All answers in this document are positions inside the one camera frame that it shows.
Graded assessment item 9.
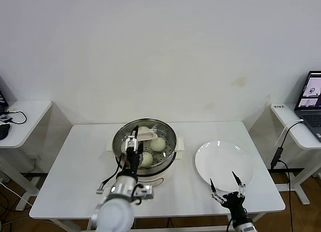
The black cable with adapter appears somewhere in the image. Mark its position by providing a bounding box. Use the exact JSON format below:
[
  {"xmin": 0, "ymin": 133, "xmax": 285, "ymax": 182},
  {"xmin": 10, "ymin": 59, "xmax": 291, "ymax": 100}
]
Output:
[{"xmin": 270, "ymin": 120, "xmax": 305, "ymax": 232}]

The stainless steel steamer basket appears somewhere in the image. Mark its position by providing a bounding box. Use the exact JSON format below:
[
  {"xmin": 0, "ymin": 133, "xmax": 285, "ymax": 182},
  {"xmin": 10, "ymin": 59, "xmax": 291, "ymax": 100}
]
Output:
[{"xmin": 112, "ymin": 118, "xmax": 177, "ymax": 169}]

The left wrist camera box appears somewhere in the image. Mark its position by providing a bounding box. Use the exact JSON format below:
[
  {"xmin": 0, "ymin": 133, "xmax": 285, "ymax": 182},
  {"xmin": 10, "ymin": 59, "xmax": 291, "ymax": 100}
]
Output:
[{"xmin": 132, "ymin": 183, "xmax": 155, "ymax": 200}]

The black computer mouse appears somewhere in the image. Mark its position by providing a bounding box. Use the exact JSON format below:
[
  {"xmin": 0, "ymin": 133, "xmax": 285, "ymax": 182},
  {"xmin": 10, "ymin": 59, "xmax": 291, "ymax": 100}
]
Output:
[{"xmin": 0, "ymin": 123, "xmax": 12, "ymax": 140}]

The cream electric cooker base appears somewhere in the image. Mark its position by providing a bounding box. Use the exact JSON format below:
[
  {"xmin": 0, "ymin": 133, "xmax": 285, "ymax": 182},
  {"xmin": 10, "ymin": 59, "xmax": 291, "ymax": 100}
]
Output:
[{"xmin": 105, "ymin": 136, "xmax": 186, "ymax": 190}]

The black laptop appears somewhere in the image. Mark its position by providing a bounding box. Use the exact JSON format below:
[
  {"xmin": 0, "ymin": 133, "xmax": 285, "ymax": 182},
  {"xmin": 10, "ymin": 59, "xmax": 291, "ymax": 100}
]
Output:
[{"xmin": 0, "ymin": 76, "xmax": 10, "ymax": 112}]

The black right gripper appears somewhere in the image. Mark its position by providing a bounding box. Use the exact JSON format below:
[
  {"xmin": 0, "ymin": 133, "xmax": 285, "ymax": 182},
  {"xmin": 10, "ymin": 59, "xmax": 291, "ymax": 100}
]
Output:
[{"xmin": 209, "ymin": 170, "xmax": 248, "ymax": 220}]

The black looped cable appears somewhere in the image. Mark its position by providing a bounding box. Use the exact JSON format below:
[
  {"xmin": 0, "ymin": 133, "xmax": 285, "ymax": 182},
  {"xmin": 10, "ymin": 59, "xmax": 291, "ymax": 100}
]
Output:
[{"xmin": 5, "ymin": 110, "xmax": 28, "ymax": 125}]

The white rectangular table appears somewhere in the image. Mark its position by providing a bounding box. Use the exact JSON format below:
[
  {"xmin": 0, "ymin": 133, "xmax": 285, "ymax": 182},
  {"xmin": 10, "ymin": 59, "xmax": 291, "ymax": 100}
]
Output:
[{"xmin": 29, "ymin": 121, "xmax": 286, "ymax": 232}]

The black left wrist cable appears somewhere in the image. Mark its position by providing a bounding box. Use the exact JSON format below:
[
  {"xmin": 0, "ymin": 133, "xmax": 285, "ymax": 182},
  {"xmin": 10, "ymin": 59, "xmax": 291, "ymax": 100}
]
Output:
[{"xmin": 96, "ymin": 153, "xmax": 127, "ymax": 194}]

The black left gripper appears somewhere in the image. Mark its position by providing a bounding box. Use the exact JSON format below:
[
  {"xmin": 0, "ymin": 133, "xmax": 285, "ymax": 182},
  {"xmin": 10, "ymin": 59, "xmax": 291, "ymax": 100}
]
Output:
[{"xmin": 122, "ymin": 126, "xmax": 145, "ymax": 178}]

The grey laptop with video windows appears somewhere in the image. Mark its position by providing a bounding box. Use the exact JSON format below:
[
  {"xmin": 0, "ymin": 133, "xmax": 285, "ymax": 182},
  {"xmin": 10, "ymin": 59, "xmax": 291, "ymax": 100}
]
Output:
[{"xmin": 294, "ymin": 71, "xmax": 321, "ymax": 143}]

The white flat cable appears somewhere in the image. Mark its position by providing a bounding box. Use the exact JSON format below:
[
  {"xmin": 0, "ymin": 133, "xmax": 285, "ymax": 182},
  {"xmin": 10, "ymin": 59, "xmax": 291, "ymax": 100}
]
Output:
[{"xmin": 274, "ymin": 119, "xmax": 304, "ymax": 148}]

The white round plate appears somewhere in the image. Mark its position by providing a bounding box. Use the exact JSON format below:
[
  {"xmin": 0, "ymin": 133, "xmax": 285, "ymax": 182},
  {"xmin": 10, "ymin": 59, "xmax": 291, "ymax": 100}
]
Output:
[{"xmin": 195, "ymin": 141, "xmax": 255, "ymax": 192}]

